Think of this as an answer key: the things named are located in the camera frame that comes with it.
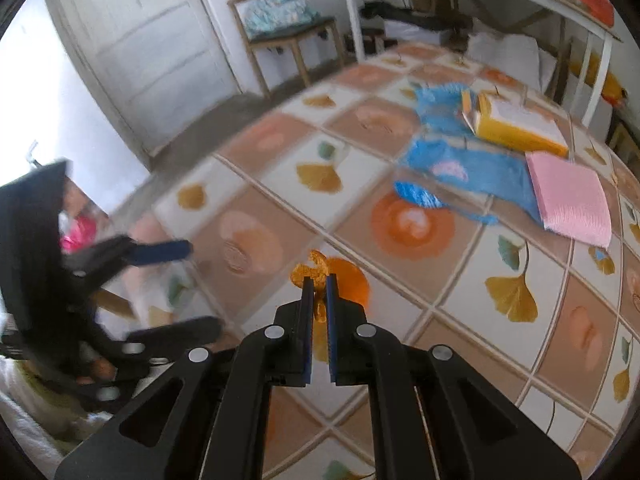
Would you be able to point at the blue cloth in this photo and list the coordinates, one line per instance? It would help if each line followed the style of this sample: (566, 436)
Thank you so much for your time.
(480, 175)

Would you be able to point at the white panelled door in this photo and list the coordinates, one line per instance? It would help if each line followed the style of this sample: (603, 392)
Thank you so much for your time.
(145, 35)

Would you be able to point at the blue plastic wrapper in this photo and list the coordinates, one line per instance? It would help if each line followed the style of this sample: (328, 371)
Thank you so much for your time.
(440, 107)

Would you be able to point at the floral cushion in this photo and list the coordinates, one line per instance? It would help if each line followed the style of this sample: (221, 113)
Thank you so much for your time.
(277, 10)

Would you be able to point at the black bag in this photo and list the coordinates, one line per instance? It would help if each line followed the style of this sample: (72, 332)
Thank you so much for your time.
(415, 17)

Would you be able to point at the white stuffed bag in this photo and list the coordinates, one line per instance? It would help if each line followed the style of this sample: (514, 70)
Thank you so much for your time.
(510, 55)

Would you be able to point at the wooden chair with floral cushion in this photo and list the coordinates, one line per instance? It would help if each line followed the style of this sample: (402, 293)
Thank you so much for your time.
(285, 42)

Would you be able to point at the orange plastic bag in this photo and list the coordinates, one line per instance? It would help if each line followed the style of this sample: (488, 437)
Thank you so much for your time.
(592, 2)

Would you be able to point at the pink cloth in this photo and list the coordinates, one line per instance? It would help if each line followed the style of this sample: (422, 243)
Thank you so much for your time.
(572, 197)

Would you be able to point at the yellow plastic bag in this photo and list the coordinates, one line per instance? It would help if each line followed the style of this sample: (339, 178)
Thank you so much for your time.
(600, 77)

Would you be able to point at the ginkgo print tablecloth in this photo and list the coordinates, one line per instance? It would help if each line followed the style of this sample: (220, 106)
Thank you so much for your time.
(450, 270)

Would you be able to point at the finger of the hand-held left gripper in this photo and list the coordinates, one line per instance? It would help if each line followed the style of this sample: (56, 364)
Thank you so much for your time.
(185, 332)
(160, 251)

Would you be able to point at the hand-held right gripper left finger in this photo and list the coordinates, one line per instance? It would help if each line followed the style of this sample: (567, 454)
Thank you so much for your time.
(308, 340)

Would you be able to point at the pink plastic item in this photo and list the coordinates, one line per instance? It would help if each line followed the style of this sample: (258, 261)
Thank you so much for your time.
(77, 235)

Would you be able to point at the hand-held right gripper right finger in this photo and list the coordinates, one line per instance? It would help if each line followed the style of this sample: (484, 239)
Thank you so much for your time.
(331, 340)

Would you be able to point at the yellow cardboard box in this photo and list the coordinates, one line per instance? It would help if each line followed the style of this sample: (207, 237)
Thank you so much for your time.
(515, 130)

